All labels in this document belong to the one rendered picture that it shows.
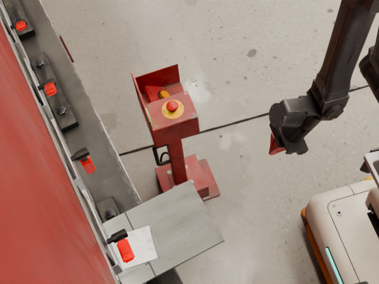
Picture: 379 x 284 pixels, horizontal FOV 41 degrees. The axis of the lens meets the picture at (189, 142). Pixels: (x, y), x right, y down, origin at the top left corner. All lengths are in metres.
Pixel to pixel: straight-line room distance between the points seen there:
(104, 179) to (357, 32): 0.83
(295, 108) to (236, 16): 1.80
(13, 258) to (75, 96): 1.35
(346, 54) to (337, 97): 0.14
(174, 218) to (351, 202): 1.00
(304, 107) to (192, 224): 0.39
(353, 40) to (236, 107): 1.62
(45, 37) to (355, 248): 1.35
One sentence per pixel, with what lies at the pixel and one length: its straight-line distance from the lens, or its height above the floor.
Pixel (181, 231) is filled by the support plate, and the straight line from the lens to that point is 1.25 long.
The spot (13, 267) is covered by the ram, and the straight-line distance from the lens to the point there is 0.29.
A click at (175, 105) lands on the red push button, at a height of 0.81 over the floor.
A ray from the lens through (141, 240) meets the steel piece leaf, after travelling 1.26.
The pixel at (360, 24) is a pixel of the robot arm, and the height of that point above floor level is 1.49.
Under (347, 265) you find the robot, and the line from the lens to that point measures 2.03.
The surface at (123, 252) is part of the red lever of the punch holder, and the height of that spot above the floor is 1.31.
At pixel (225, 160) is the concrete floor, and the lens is 2.42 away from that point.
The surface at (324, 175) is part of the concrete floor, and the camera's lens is 2.44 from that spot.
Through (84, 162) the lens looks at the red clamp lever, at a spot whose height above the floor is 1.21.
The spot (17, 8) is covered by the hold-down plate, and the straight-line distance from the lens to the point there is 1.87.
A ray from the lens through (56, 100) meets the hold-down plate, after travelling 1.60.
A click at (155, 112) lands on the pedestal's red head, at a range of 1.66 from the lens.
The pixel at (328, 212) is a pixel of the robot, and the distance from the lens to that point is 2.07.
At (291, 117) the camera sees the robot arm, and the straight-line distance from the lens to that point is 1.16.
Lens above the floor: 2.20
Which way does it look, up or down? 63 degrees down
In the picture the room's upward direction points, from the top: 7 degrees counter-clockwise
